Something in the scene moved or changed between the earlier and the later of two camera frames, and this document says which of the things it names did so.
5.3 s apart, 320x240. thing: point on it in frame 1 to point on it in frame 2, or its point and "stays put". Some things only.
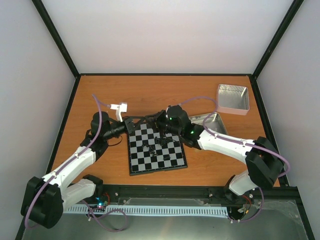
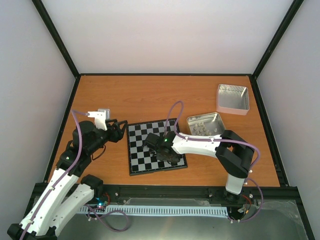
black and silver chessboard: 149,152 stays put
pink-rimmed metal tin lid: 233,99 stays put
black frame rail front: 265,192 stays put
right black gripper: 156,120 to 175,159
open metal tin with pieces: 212,120 stays put
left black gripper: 129,124 to 117,134
